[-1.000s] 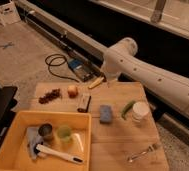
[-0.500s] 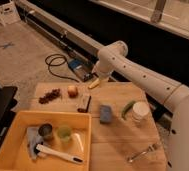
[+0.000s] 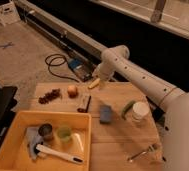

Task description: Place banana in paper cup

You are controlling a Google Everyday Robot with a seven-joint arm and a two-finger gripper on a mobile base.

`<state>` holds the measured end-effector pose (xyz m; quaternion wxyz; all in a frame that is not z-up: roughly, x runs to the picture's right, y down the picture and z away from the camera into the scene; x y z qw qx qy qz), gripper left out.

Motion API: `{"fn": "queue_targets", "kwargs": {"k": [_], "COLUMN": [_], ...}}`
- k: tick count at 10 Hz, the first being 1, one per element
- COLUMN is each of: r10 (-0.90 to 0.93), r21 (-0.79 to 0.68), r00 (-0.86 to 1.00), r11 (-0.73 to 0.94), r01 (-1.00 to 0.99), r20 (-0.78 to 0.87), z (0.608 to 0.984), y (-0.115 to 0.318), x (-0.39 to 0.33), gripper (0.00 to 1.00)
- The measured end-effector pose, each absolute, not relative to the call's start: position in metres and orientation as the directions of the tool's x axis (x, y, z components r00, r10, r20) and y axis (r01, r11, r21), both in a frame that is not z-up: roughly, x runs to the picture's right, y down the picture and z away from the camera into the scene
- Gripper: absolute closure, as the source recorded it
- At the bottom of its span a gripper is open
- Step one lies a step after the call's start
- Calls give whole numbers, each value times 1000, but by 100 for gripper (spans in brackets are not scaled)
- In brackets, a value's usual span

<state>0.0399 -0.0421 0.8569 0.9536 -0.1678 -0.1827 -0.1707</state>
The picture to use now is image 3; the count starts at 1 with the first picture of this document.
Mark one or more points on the yellow banana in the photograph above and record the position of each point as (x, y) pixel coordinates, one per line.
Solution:
(94, 83)

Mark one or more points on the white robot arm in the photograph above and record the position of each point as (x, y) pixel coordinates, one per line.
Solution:
(171, 99)

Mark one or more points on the white paper cup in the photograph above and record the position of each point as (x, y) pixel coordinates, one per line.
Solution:
(140, 111)

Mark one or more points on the green plastic cup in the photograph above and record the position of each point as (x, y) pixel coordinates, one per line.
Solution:
(64, 133)

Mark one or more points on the brown wooden block brush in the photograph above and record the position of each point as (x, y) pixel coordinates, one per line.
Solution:
(84, 103)

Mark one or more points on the blue electronic device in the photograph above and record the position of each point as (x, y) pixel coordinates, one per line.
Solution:
(80, 70)

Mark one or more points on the red yellow apple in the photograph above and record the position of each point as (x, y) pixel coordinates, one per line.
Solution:
(72, 91)

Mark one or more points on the blue sponge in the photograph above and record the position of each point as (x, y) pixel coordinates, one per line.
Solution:
(105, 114)

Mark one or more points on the dark grape bunch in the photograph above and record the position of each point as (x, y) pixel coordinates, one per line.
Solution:
(49, 96)

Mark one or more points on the green chili pepper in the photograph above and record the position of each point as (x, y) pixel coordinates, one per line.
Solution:
(126, 109)

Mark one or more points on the grey cloth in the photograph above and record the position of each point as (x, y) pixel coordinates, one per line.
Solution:
(33, 139)

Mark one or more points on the yellow plastic bin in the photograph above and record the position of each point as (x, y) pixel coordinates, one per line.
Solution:
(14, 155)

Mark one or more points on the white cardboard box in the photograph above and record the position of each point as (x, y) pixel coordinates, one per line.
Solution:
(8, 13)

